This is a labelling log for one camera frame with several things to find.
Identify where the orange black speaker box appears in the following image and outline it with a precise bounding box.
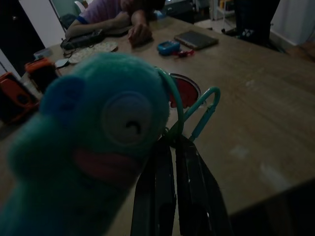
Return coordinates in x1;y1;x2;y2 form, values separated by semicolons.
0;72;41;125
24;57;60;93

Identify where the teal metal carabiner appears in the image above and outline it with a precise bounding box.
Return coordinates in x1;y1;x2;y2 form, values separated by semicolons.
183;86;221;143

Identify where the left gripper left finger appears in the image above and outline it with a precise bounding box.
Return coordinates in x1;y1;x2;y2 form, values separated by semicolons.
130;140;177;236

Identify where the small white card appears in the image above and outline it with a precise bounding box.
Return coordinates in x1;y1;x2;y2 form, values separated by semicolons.
54;59;71;69

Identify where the round red silver-rimmed disc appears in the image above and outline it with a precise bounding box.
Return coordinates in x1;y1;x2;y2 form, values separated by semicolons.
169;73;202;108

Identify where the black handheld game console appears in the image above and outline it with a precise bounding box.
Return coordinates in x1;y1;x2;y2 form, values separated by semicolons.
60;29;104;50

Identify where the sleeping person in pink shirt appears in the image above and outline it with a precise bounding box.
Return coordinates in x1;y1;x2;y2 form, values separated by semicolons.
65;0;165;47

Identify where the small blue digital device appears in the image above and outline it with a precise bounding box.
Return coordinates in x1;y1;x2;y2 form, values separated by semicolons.
157;40;182;55

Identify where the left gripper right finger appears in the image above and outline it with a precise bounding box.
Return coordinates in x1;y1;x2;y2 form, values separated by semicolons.
175;137;233;236

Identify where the standing person in black shorts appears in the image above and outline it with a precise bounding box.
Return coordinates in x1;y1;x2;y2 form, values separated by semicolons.
232;0;274;46

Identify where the single red wrapped candy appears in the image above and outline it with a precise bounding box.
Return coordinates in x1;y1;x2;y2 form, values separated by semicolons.
176;49;195;59

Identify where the round patterned white plate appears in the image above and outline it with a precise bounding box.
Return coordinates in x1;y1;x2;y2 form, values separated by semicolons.
68;40;119;65

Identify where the teal cord loop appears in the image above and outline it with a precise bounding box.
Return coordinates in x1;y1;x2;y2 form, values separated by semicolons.
155;67;185;139

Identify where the white storage rack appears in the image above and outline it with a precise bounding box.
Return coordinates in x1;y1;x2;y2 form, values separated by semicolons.
216;0;237;32

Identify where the thin black looped cable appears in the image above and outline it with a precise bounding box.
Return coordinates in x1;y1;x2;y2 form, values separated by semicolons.
63;48;80;58

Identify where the teal plush keychain toy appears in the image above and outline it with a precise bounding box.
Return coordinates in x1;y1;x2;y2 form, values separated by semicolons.
0;50;173;236

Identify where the black door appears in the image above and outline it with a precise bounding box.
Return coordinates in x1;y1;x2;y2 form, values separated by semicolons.
0;0;46;77

